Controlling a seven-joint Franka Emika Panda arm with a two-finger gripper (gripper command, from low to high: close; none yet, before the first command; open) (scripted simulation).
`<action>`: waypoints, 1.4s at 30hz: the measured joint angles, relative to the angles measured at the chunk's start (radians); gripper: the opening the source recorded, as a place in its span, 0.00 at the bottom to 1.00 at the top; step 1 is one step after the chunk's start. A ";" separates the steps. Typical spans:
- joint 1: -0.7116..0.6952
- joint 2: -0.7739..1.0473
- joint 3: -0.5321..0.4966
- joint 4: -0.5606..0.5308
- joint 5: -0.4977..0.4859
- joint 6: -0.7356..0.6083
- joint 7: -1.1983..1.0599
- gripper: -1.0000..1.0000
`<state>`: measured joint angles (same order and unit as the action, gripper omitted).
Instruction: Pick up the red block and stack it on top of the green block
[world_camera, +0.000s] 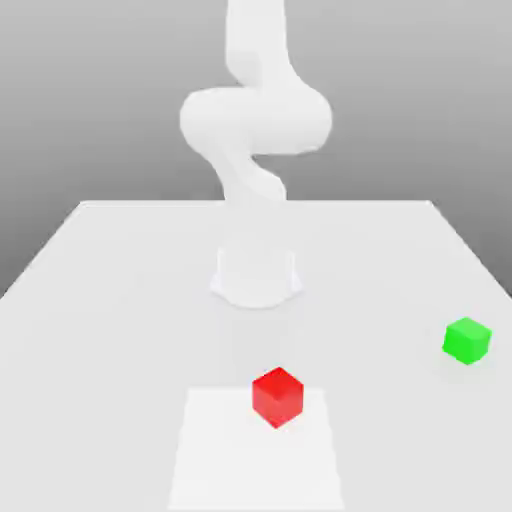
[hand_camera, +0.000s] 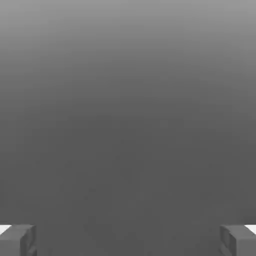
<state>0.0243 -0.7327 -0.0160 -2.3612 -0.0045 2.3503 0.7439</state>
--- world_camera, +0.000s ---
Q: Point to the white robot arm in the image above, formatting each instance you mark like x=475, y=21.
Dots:
x=256, y=120

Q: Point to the small red cube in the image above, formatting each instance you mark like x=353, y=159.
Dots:
x=277, y=398

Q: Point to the small green cube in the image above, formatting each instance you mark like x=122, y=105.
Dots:
x=466, y=340

